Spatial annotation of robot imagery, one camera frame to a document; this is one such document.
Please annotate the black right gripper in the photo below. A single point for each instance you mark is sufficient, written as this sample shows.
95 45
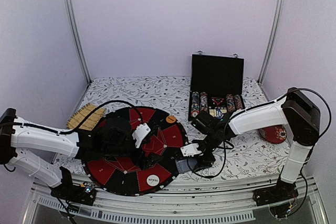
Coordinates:
204 162

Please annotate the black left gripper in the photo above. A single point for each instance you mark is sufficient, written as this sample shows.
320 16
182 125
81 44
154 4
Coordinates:
147 163

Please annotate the orange big blind button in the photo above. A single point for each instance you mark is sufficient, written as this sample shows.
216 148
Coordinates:
171 119

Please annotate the blue checkered card deck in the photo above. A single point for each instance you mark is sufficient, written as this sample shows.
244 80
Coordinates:
185 165

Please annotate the white dealer button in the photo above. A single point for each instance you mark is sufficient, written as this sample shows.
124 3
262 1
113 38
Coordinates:
153 180

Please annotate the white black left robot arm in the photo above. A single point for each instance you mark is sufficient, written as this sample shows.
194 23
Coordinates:
18 136

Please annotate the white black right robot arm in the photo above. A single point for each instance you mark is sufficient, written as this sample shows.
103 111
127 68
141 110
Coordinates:
292 115

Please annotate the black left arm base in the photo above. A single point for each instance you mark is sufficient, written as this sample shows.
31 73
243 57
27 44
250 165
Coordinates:
84 193

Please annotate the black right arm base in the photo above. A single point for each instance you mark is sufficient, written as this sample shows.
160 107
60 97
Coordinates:
274 194

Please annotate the boxed card deck in case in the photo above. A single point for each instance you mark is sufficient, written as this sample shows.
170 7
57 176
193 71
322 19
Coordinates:
218 112

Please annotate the round red black poker mat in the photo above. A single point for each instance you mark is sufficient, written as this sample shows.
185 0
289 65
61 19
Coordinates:
119 175

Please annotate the poker chip row far left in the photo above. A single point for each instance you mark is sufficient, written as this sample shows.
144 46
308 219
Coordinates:
195 107

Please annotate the poker chip row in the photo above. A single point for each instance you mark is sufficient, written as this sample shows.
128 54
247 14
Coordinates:
230 103
238 102
203 102
195 107

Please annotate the poker chip row far right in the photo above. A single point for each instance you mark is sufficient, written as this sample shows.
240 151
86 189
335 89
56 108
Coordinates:
238 102

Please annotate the black poker chip case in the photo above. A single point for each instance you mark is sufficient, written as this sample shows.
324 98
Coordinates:
215 75

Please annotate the red floral round tin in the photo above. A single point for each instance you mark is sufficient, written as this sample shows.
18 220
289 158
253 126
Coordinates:
273 134

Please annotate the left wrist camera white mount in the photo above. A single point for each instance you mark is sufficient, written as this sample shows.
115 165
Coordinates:
140 134

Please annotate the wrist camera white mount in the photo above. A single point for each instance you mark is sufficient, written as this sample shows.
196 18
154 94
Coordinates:
191 150
140 134

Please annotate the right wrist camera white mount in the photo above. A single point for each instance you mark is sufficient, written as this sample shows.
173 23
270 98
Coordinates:
191 150

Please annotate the right aluminium corner post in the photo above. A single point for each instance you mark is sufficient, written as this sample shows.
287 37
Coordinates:
271 41

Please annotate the aluminium corner post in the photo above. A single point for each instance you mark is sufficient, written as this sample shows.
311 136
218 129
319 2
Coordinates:
76 38
271 41

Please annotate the left aluminium corner post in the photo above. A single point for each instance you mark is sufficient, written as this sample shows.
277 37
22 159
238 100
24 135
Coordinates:
76 38

